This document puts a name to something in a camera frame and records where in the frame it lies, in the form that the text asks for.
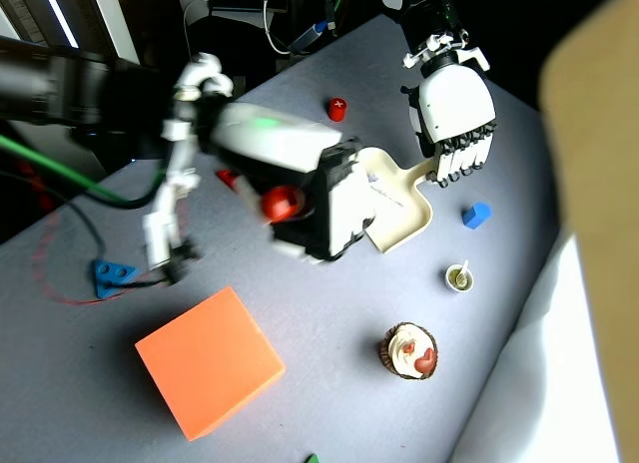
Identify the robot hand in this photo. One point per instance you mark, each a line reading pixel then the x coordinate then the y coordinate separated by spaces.
pixel 454 104
pixel 269 138

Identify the cream plastic dustpan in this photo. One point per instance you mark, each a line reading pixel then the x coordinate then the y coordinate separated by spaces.
pixel 404 218

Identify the blurry tan panel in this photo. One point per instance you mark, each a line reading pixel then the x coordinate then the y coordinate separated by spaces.
pixel 599 134

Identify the blue hexagonal block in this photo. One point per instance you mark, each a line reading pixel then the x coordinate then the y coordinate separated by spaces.
pixel 475 216

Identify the red triangle block with holes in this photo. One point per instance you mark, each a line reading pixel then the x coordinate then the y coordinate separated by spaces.
pixel 227 177

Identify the red cylinder with white cross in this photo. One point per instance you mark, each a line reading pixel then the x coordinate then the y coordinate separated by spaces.
pixel 337 110

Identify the blue triangle block with holes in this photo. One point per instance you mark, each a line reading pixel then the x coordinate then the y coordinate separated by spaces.
pixel 112 278

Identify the toy bowl with greenish soup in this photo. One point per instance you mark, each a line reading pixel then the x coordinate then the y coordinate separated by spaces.
pixel 459 278

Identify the toy cupcake with cream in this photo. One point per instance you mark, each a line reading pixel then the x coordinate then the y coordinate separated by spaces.
pixel 408 352

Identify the white door post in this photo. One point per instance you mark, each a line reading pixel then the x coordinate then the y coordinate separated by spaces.
pixel 112 19

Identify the orange foam block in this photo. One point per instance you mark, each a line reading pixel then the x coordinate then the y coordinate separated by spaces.
pixel 209 363

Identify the white backdrop cloth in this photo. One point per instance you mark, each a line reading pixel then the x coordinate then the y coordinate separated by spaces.
pixel 539 358

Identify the grey tablecloth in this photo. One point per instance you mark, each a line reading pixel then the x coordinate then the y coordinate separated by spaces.
pixel 349 308

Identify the small green block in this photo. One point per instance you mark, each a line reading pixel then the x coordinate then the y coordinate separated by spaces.
pixel 312 459

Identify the grey adapter with blue plug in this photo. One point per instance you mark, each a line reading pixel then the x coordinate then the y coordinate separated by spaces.
pixel 305 38

